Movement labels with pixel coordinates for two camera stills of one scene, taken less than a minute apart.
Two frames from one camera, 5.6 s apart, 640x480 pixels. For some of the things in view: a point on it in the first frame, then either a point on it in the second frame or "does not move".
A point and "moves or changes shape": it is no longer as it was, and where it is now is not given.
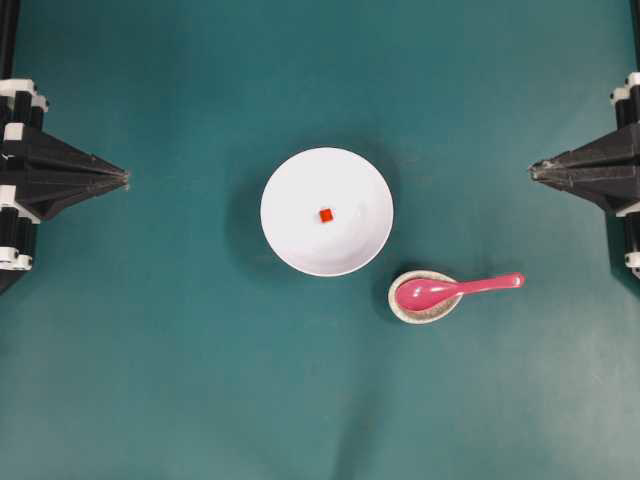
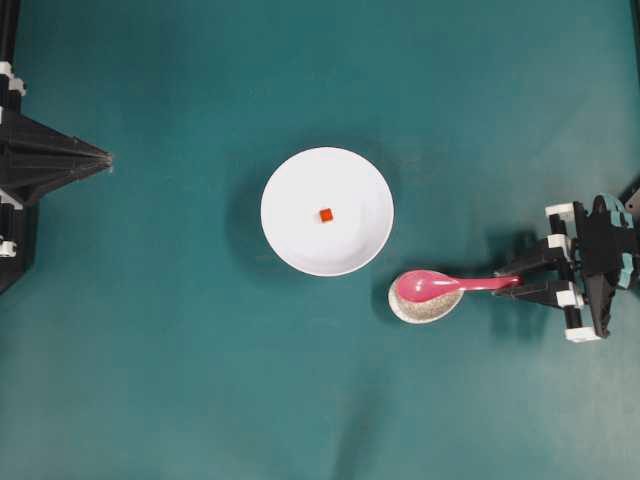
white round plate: [327, 178] does not move
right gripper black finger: [616, 153] to [554, 258]
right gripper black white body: [624, 166] to [602, 244]
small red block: [325, 215] does not move
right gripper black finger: [608, 183] to [544, 293]
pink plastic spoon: [426, 293] moves or changes shape
